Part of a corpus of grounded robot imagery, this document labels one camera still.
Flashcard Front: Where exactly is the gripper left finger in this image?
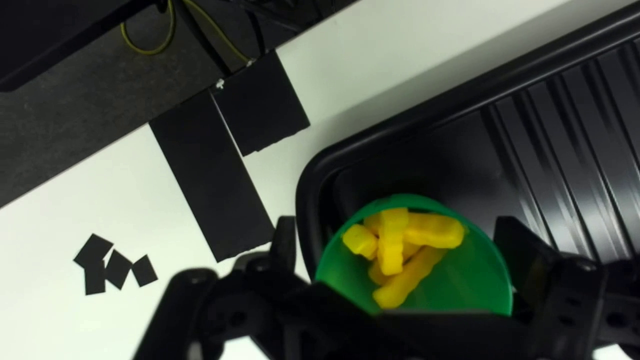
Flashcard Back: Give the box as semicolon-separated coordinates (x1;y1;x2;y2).
132;216;351;360

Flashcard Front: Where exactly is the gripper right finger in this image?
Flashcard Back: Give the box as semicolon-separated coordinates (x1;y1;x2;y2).
493;216;640;360

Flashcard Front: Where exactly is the green plastic cup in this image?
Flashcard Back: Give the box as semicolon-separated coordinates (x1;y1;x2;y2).
314;194;515;318

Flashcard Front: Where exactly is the black ribbed plastic plate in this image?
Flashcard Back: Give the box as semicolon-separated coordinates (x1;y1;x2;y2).
295;0;640;321

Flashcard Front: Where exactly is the heap of yellow toy fries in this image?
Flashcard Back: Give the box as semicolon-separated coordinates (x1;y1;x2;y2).
341;207;466;310

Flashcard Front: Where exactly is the small black tape square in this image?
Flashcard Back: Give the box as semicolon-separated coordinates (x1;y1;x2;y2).
104;249;134;291
131;254;159;288
84;260;107;296
73;233;115;269

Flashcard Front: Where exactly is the long black tape strip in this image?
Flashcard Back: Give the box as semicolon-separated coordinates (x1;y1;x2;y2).
149;90;276;263

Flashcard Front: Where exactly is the short black tape strip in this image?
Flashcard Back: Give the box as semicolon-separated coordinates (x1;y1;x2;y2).
212;50;311;157

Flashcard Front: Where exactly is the black bar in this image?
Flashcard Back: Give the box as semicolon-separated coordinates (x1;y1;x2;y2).
0;0;153;93

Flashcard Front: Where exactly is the yellow cable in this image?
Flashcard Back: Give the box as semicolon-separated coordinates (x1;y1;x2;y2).
182;0;252;65
120;0;176;56

